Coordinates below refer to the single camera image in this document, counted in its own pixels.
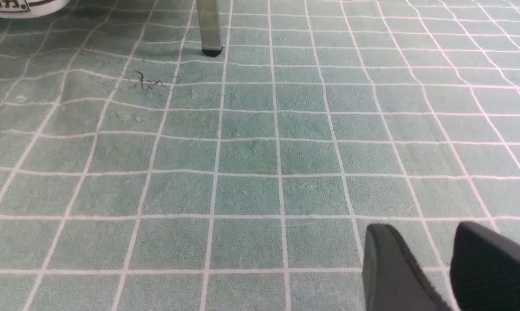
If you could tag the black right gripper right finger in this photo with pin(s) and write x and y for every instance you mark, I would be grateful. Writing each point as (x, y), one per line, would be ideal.
(485, 269)

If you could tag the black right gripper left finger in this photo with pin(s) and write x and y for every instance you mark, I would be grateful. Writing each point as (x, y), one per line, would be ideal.
(393, 280)

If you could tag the stainless steel shoe rack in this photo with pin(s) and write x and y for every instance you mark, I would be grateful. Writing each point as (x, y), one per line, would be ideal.
(209, 27)

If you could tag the black white canvas sneaker right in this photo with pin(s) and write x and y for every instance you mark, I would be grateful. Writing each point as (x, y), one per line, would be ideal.
(26, 9)

